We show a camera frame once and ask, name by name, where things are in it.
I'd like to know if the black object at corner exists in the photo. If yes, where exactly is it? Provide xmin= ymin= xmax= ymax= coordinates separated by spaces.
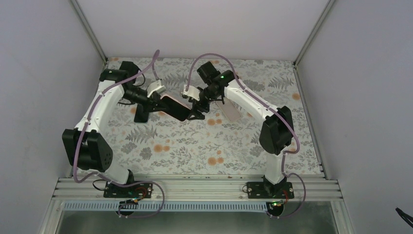
xmin=395 ymin=207 xmax=413 ymax=228

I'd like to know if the aluminium rail frame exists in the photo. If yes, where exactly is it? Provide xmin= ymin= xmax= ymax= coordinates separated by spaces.
xmin=40 ymin=175 xmax=353 ymax=234

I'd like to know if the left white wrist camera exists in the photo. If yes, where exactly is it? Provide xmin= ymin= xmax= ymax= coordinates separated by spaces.
xmin=146 ymin=80 xmax=166 ymax=98

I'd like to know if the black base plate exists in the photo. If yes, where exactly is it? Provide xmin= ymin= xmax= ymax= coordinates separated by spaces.
xmin=246 ymin=179 xmax=295 ymax=199
xmin=103 ymin=182 xmax=153 ymax=199

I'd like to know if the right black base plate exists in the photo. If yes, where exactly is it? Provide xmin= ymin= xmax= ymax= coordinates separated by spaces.
xmin=246 ymin=179 xmax=295 ymax=199

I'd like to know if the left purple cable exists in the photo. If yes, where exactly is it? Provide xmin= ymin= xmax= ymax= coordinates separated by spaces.
xmin=73 ymin=49 xmax=165 ymax=219

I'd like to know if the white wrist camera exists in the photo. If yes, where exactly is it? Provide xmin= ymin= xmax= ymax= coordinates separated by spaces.
xmin=181 ymin=85 xmax=201 ymax=101
xmin=146 ymin=80 xmax=166 ymax=98

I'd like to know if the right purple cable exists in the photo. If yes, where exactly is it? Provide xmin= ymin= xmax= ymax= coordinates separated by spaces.
xmin=185 ymin=53 xmax=306 ymax=219

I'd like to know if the black phone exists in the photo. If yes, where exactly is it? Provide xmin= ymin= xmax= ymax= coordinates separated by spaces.
xmin=133 ymin=104 xmax=150 ymax=123

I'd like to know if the beige phone case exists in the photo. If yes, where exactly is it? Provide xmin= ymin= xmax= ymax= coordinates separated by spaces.
xmin=216 ymin=98 xmax=242 ymax=122

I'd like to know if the purple cable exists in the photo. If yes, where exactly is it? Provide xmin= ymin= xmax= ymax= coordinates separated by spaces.
xmin=73 ymin=49 xmax=165 ymax=219
xmin=185 ymin=53 xmax=306 ymax=219

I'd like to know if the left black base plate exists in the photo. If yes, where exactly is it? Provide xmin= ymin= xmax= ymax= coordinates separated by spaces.
xmin=103 ymin=182 xmax=153 ymax=199

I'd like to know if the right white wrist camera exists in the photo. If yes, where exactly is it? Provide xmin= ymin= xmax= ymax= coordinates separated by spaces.
xmin=181 ymin=85 xmax=201 ymax=101

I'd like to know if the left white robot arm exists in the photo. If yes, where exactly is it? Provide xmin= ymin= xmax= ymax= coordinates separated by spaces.
xmin=62 ymin=61 xmax=166 ymax=197

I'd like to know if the floral patterned mat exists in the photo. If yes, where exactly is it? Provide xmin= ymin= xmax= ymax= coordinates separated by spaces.
xmin=103 ymin=60 xmax=321 ymax=175

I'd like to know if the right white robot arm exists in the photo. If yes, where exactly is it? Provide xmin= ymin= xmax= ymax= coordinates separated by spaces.
xmin=182 ymin=62 xmax=294 ymax=198

